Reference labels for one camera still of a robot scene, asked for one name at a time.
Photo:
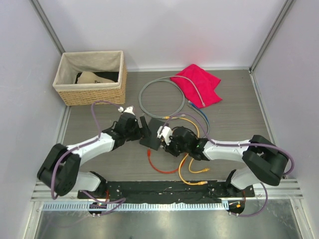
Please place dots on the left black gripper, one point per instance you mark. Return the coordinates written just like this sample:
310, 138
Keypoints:
146, 131

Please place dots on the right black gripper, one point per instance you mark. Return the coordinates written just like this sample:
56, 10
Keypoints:
169, 148

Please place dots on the black network switch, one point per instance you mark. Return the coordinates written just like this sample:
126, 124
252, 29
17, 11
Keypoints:
152, 141

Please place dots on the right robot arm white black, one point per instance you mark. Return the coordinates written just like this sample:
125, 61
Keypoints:
265, 162

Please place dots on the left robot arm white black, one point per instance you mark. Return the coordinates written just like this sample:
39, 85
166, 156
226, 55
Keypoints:
60, 170

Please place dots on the pink folded cloth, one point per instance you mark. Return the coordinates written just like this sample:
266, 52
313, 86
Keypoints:
198, 85

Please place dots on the beige cloth in basket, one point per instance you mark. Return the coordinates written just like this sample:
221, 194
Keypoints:
96, 77

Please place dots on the wicker basket with liner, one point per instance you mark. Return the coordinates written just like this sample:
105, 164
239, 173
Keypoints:
72, 63

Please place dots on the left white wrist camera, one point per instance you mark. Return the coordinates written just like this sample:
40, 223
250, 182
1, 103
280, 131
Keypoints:
130, 110

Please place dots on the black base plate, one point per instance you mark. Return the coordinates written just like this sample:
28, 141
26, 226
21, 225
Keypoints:
169, 192

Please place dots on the white slotted cable duct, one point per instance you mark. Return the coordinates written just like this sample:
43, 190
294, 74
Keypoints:
93, 206

